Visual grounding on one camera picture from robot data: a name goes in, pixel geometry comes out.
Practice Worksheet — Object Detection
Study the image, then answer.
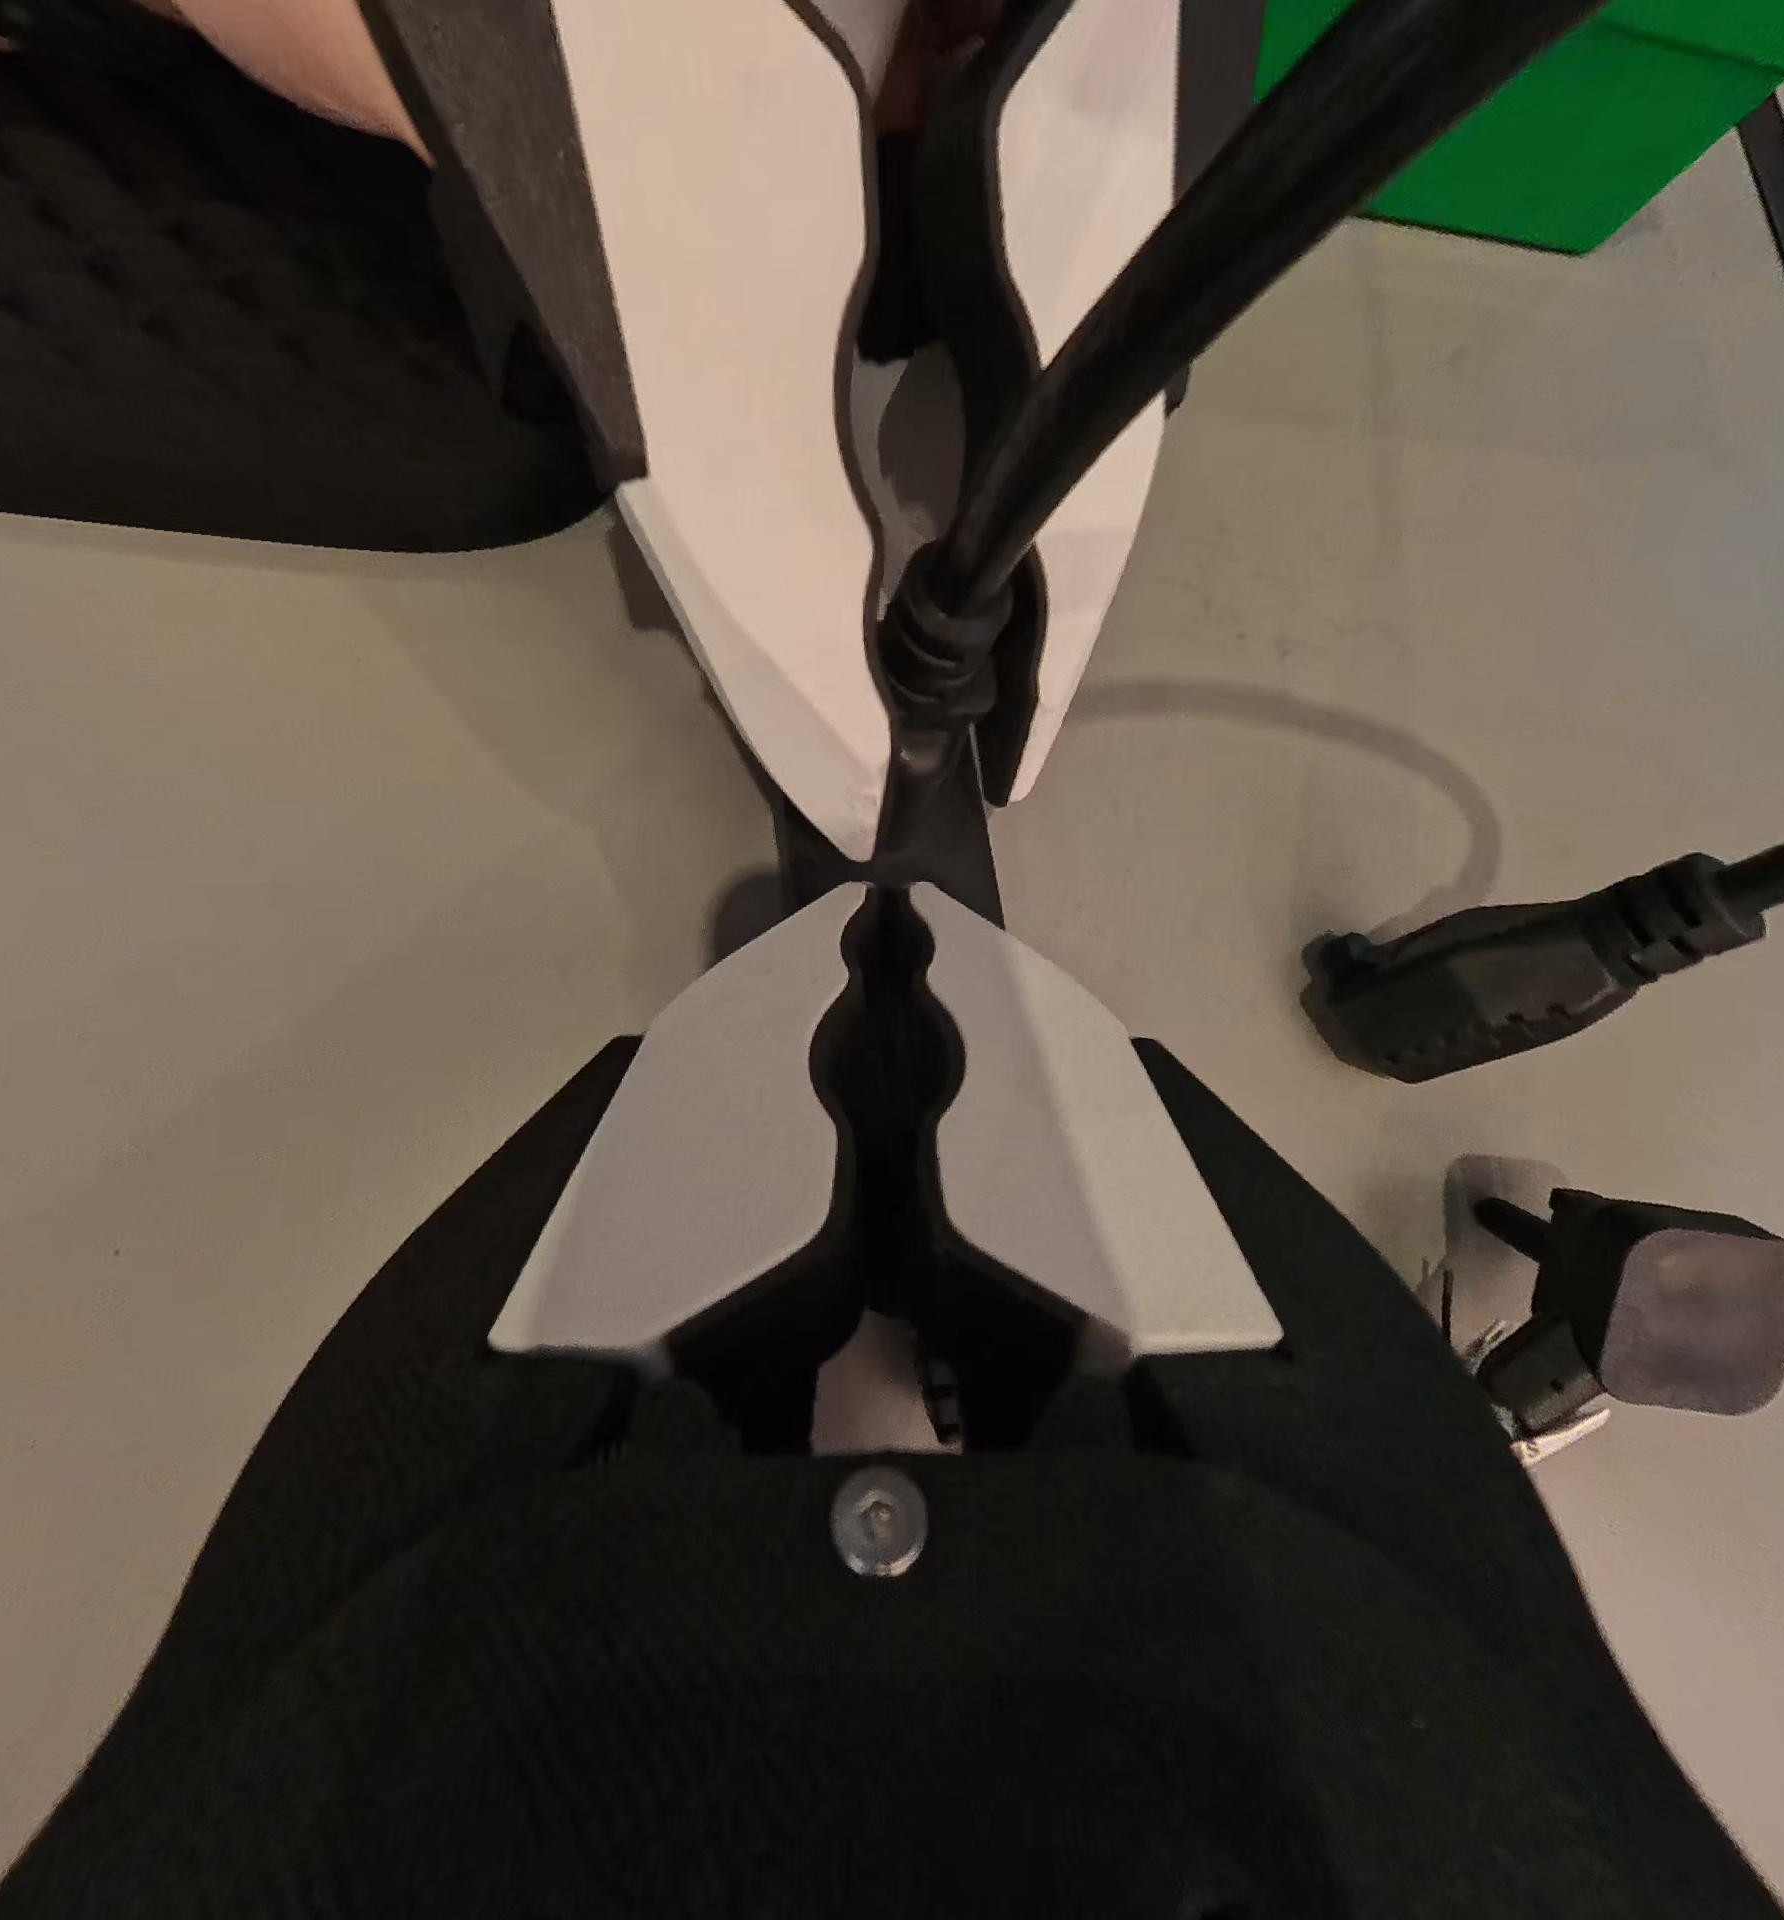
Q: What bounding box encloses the black ridged plug cord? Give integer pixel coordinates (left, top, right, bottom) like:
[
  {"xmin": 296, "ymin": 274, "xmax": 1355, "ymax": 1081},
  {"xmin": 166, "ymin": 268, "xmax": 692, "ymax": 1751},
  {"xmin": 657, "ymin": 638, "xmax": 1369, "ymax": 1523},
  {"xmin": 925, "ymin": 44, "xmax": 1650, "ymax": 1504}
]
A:
[{"xmin": 1296, "ymin": 817, "xmax": 1784, "ymax": 1087}]

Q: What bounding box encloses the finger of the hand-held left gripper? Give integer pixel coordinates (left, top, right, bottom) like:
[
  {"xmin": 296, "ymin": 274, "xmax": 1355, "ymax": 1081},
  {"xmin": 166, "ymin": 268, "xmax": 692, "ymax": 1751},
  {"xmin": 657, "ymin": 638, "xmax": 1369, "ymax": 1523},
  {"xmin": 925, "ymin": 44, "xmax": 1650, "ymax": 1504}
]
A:
[
  {"xmin": 552, "ymin": 0, "xmax": 921, "ymax": 859},
  {"xmin": 906, "ymin": 0, "xmax": 1182, "ymax": 807}
]

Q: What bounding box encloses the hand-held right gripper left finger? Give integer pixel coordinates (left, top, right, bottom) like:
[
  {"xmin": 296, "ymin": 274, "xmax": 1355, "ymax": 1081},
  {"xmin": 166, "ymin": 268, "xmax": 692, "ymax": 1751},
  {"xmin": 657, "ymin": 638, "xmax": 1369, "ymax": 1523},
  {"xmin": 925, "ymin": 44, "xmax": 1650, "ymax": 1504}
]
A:
[{"xmin": 487, "ymin": 881, "xmax": 899, "ymax": 1372}]

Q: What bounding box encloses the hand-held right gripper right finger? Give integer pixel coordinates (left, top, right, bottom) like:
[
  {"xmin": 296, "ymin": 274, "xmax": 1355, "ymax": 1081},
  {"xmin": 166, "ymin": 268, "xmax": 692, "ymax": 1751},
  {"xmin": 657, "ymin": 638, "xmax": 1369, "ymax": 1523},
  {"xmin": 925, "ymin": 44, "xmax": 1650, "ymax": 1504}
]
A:
[{"xmin": 893, "ymin": 881, "xmax": 1285, "ymax": 1372}]

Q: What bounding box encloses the person's left hand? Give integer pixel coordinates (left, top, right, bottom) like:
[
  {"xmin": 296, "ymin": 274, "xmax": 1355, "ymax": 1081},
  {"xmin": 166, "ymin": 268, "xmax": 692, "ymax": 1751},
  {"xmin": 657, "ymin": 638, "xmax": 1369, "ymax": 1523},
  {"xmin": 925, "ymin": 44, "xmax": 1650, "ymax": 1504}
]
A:
[{"xmin": 45, "ymin": 0, "xmax": 433, "ymax": 148}]

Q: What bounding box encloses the black power strip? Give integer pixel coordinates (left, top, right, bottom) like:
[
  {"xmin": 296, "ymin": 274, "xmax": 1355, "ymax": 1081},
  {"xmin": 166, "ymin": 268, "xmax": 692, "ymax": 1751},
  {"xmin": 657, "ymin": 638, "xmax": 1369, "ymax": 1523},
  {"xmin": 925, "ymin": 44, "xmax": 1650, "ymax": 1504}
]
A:
[{"xmin": 712, "ymin": 750, "xmax": 1011, "ymax": 964}]

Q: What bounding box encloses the black bumpy wrist rest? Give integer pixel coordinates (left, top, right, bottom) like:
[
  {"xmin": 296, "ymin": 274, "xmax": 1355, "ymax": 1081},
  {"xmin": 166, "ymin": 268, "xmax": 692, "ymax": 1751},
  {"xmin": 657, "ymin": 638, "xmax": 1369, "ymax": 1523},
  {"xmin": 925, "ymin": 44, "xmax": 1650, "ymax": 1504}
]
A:
[{"xmin": 0, "ymin": 32, "xmax": 638, "ymax": 556}]

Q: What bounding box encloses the green plastic bin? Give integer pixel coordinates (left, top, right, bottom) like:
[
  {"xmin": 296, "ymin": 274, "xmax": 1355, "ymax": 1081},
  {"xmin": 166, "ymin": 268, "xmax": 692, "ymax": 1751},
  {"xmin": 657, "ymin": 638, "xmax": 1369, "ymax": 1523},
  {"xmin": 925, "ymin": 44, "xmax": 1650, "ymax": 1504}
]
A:
[{"xmin": 1254, "ymin": 0, "xmax": 1784, "ymax": 257}]

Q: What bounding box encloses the black power plug cord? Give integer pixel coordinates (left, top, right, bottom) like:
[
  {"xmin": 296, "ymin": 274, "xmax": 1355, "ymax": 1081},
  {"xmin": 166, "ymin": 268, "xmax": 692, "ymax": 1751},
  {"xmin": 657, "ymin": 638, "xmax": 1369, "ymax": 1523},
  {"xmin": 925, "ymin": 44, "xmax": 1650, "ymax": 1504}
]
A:
[{"xmin": 863, "ymin": 0, "xmax": 1613, "ymax": 891}]

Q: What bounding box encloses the flat square power plug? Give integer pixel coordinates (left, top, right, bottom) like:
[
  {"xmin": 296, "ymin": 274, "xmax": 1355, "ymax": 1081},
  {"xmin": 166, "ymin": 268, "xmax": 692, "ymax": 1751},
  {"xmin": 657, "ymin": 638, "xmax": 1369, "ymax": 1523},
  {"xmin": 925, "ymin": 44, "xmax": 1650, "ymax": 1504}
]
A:
[{"xmin": 1448, "ymin": 1158, "xmax": 1784, "ymax": 1467}]

